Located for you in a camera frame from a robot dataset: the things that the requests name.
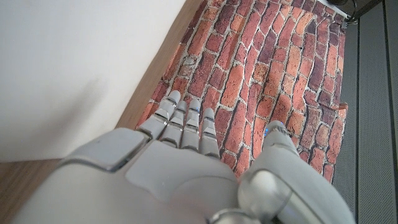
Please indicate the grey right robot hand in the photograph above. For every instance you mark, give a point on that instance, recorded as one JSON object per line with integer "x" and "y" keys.
{"x": 149, "y": 180}

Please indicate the white table mat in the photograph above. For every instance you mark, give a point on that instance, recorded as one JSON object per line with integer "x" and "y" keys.
{"x": 62, "y": 62}

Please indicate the red brick printed backdrop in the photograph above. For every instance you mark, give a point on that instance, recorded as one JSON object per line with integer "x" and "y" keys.
{"x": 264, "y": 62}

